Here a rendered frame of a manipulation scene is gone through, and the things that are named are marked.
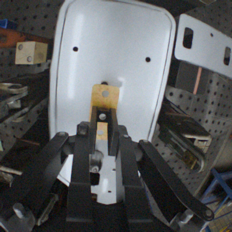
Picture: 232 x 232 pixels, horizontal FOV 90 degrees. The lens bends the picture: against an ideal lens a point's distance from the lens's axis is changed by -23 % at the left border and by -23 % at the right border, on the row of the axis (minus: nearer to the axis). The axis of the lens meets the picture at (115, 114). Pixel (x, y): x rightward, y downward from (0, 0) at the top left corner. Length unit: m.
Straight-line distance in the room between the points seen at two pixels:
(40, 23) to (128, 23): 0.43
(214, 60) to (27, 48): 0.35
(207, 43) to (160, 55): 0.12
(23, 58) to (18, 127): 0.56
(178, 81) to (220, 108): 0.55
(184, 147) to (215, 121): 0.58
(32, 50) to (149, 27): 0.20
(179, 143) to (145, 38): 0.20
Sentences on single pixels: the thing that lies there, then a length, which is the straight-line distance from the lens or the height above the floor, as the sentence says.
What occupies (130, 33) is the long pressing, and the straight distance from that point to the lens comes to 0.27.
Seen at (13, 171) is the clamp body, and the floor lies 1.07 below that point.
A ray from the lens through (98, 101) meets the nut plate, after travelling 0.21.
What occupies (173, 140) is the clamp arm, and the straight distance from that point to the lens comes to 0.31.
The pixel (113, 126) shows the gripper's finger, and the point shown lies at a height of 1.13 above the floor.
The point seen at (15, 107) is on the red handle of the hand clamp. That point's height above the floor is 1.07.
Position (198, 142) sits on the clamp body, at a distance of 0.33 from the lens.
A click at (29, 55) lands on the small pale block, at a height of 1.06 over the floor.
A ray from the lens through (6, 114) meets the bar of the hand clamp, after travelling 0.24.
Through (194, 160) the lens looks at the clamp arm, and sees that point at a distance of 0.26.
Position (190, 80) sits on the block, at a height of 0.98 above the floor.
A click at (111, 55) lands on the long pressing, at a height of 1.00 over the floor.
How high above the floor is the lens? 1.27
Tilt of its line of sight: 68 degrees down
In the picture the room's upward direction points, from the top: 169 degrees clockwise
